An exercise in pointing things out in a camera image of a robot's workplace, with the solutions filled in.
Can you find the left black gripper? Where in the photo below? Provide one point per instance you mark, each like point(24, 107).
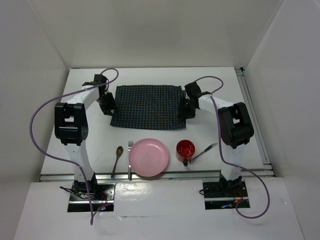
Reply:
point(110, 106)

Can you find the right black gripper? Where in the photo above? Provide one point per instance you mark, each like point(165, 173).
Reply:
point(189, 114)

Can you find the dark checked cloth napkin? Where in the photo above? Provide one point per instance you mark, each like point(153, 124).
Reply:
point(148, 107)

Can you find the red mug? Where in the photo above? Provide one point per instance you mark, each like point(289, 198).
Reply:
point(185, 150)

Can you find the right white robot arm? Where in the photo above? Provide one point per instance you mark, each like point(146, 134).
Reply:
point(235, 130)

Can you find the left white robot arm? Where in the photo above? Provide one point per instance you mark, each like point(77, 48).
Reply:
point(72, 129)

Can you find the brown wooden spoon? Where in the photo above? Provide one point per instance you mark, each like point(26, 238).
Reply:
point(119, 152)

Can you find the silver table knife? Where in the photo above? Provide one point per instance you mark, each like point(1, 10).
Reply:
point(203, 152)

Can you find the pink plastic plate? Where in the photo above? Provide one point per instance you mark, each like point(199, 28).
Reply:
point(148, 157)

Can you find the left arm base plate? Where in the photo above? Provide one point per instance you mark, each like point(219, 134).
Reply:
point(102, 201)

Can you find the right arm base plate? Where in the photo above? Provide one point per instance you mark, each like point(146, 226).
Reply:
point(216, 199)

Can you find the aluminium rail front edge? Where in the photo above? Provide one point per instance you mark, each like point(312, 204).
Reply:
point(125, 176)

